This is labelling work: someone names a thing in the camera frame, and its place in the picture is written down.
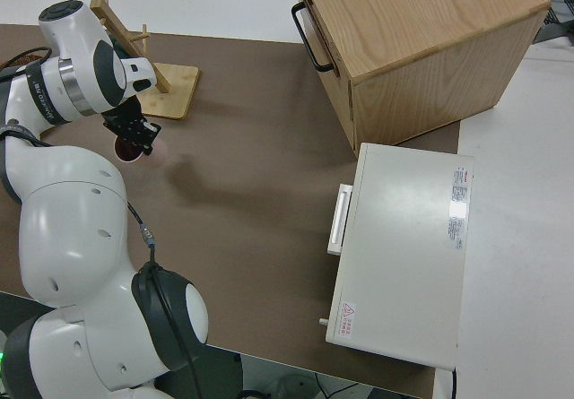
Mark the cream oven door handle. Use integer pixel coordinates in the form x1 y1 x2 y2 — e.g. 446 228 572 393
326 183 355 256

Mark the black cabinet handle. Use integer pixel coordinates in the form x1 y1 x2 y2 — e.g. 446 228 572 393
291 2 335 73

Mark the cream toaster oven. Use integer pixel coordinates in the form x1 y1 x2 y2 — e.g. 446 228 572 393
318 142 475 370

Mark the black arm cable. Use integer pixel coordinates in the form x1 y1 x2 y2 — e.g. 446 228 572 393
0 47 203 399

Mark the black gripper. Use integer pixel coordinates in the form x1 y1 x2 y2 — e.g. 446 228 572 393
101 102 162 156

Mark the wooden cabinet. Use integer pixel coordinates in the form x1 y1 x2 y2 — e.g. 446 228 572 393
291 0 552 149

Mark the pink mug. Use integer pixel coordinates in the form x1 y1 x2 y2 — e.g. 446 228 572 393
113 134 170 166

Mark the wooden mug tree stand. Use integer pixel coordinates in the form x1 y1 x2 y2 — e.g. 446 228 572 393
89 0 201 121

